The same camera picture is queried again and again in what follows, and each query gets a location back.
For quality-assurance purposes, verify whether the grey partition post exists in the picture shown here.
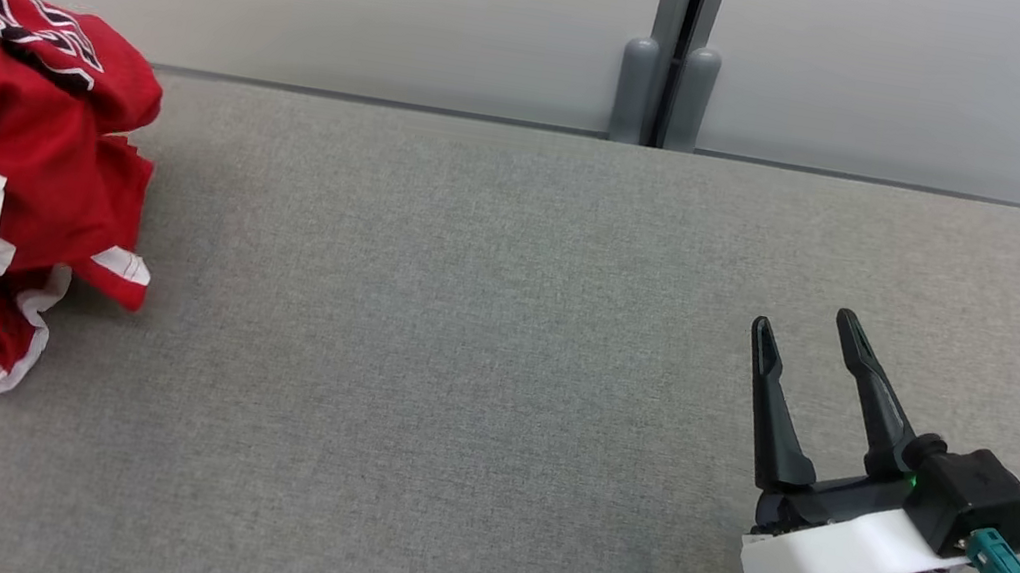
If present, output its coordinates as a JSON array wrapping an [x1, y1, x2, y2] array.
[[605, 0, 734, 158]]

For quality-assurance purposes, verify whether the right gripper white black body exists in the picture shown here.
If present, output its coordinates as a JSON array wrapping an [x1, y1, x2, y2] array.
[[737, 455, 983, 573]]

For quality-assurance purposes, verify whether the red basketball jersey black lettering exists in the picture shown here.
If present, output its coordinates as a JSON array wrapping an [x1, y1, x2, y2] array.
[[0, 0, 178, 304]]

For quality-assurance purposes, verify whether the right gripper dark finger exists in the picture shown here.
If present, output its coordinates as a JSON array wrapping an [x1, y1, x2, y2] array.
[[728, 315, 839, 501], [813, 308, 936, 485]]

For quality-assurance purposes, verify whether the grey fabric padded surface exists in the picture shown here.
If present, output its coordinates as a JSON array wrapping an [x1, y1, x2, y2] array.
[[0, 46, 1020, 573]]

